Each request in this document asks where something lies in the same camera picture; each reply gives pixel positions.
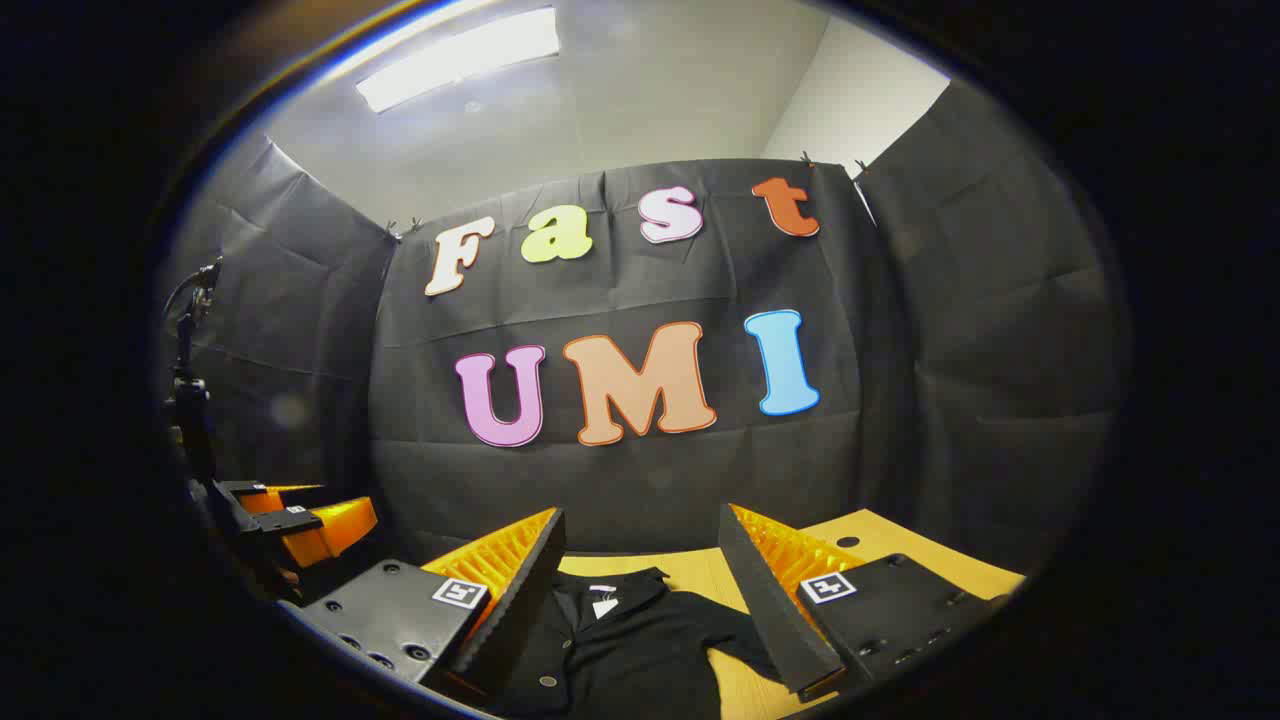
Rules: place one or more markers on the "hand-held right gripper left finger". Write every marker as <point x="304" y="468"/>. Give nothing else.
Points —
<point x="520" y="610"/>

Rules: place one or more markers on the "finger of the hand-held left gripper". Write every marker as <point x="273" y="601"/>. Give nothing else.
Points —
<point x="262" y="498"/>
<point x="330" y="530"/>

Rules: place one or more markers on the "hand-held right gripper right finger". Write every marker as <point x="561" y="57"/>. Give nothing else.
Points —
<point x="770" y="620"/>

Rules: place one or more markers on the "black button shirt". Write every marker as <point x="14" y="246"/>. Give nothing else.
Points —
<point x="640" y="650"/>

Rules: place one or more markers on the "black backdrop cloth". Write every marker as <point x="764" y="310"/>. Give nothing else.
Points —
<point x="650" y="480"/>

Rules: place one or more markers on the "white ceiling light panel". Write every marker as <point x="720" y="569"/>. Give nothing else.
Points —
<point x="460" y="58"/>

